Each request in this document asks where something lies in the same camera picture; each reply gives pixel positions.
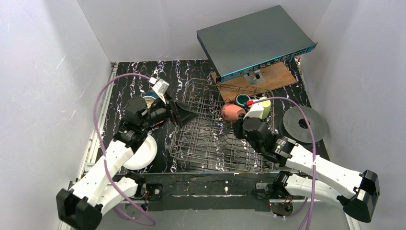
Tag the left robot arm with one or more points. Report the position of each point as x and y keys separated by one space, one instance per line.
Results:
x=113 y=177

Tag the patterned white bowl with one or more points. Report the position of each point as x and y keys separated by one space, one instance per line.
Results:
x=149 y=100

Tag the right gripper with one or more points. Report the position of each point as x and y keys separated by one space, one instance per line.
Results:
x=239 y=126

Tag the grey wire dish rack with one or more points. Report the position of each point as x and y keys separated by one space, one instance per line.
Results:
x=208 y=143

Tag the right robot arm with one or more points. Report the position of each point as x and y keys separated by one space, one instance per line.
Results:
x=357 y=192

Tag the grey filament spool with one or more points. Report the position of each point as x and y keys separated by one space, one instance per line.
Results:
x=303 y=127

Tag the white plate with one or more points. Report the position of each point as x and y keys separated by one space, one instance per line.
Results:
x=143 y=156

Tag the dark green mug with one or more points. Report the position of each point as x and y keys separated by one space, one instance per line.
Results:
x=241 y=99

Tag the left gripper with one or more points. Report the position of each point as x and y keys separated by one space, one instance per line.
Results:
x=173 y=110

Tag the metal switch stand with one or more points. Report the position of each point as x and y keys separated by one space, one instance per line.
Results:
x=254 y=78

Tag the grey network switch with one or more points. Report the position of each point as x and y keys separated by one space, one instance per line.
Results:
x=253 y=42

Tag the pink mug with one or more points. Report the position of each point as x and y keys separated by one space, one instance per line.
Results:
x=231 y=112

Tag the wooden board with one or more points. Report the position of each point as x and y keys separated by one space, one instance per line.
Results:
x=276 y=76

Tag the light green mug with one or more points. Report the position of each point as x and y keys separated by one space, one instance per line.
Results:
x=266 y=109

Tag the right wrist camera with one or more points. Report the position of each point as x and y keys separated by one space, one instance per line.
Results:
x=255 y=110

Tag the aluminium frame rail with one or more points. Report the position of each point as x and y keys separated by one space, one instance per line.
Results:
x=93 y=144

